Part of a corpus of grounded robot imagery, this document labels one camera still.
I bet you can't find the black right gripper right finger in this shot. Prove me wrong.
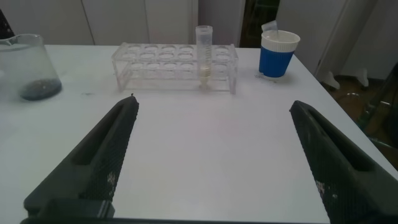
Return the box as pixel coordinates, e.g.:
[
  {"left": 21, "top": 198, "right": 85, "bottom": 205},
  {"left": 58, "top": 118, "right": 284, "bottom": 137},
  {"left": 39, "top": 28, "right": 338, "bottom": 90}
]
[{"left": 289, "top": 100, "right": 398, "bottom": 224}]

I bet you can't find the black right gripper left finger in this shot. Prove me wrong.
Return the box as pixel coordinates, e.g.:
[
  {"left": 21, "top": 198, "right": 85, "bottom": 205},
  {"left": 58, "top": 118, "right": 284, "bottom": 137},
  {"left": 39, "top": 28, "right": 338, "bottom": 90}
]
[{"left": 23, "top": 94, "right": 140, "bottom": 218}]

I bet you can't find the blue white paper cup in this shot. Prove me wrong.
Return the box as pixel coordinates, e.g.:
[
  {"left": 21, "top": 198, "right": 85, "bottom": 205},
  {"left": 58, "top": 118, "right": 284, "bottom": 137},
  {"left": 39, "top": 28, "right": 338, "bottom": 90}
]
[{"left": 257, "top": 30, "right": 301, "bottom": 80}]

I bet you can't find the test tube with pale liquid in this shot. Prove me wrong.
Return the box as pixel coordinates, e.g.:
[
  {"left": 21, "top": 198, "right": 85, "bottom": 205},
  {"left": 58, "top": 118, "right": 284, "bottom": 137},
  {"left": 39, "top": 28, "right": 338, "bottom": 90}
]
[{"left": 195, "top": 25, "right": 215, "bottom": 91}]

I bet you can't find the white folding partition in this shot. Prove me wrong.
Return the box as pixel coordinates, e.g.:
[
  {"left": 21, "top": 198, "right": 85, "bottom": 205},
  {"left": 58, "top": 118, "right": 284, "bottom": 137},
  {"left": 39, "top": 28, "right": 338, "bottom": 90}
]
[
  {"left": 275, "top": 0, "right": 398, "bottom": 91},
  {"left": 0, "top": 0, "right": 246, "bottom": 48}
]

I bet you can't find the clear glass beaker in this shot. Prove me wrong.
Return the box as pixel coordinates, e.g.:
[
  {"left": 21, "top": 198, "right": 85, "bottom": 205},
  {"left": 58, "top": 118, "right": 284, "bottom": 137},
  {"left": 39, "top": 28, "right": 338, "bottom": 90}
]
[{"left": 0, "top": 34, "right": 63, "bottom": 102}]

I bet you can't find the clear plastic test tube rack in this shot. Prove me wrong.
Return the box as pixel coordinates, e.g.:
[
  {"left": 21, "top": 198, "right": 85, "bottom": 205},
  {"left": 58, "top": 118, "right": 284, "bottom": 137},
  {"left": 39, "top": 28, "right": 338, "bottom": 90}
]
[{"left": 111, "top": 42, "right": 239, "bottom": 95}]

